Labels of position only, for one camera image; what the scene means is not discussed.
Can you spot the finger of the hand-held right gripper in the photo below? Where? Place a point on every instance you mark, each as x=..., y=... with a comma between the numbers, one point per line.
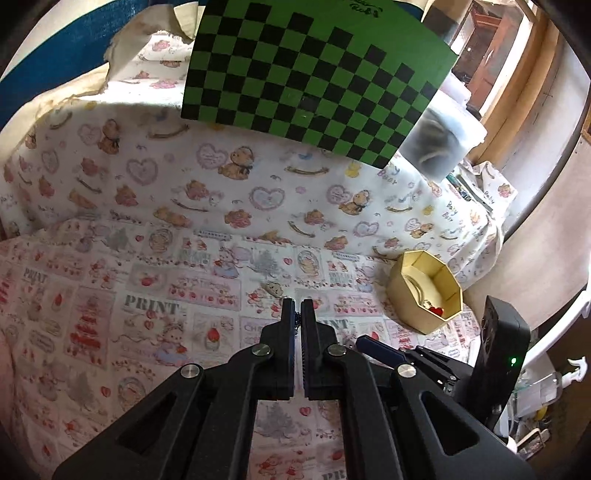
x=378, y=349

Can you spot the gold hexagonal box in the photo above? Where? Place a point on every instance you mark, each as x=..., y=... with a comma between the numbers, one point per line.
x=406, y=304

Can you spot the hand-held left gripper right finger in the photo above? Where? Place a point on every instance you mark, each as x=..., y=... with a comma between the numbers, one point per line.
x=308, y=337

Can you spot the wooden window frame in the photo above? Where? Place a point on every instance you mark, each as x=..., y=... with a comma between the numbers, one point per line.
x=521, y=78

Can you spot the green checkered box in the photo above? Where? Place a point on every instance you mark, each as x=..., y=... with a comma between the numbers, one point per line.
x=300, y=69

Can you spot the clear plastic tub with lid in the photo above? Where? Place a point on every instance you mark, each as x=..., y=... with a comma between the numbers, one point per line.
x=438, y=138

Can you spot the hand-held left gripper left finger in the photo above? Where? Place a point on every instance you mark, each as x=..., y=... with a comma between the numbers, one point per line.
x=287, y=337

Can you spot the white curved frame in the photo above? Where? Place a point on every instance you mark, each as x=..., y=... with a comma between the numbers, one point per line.
x=554, y=337

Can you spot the strawberry print cloth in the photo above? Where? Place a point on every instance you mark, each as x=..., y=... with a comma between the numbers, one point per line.
x=92, y=323

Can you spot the bear print cloth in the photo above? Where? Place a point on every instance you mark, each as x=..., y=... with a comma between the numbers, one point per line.
x=184, y=161

